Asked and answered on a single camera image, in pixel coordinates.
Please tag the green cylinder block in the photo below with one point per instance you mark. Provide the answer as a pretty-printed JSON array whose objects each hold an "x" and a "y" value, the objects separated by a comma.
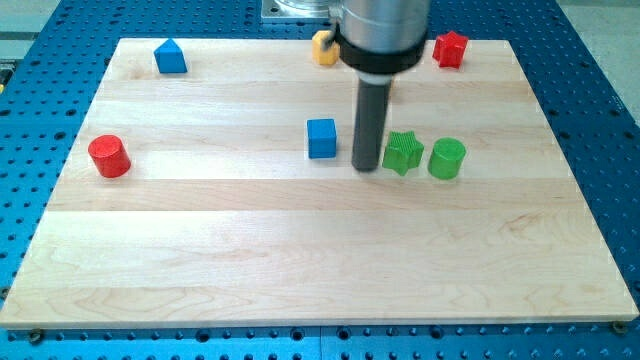
[{"x": 446, "y": 158}]

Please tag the blue triangular prism block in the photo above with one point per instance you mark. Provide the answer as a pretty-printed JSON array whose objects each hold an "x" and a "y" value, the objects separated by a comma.
[{"x": 170, "y": 58}]

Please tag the green star block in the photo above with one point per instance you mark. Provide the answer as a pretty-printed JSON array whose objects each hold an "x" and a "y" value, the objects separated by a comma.
[{"x": 403, "y": 152}]

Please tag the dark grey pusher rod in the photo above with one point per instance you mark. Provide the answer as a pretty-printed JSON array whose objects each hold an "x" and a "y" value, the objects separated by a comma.
[{"x": 371, "y": 111}]

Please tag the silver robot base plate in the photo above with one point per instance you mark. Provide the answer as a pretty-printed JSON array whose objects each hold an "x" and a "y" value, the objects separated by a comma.
[{"x": 273, "y": 11}]

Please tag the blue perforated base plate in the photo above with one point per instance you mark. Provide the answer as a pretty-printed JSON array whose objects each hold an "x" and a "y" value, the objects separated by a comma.
[{"x": 50, "y": 92}]

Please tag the blue cube block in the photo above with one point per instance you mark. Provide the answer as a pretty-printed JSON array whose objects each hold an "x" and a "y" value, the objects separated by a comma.
[{"x": 322, "y": 138}]

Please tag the yellow block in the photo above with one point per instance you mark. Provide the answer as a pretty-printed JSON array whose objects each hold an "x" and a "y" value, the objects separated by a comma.
[{"x": 325, "y": 50}]

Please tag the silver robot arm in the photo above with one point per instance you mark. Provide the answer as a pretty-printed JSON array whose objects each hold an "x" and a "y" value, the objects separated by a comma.
[{"x": 378, "y": 39}]

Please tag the wooden board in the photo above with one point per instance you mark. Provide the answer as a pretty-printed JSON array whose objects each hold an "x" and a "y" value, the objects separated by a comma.
[{"x": 224, "y": 220}]

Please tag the red star block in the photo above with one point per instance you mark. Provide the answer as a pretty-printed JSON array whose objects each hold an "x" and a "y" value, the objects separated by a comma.
[{"x": 449, "y": 49}]

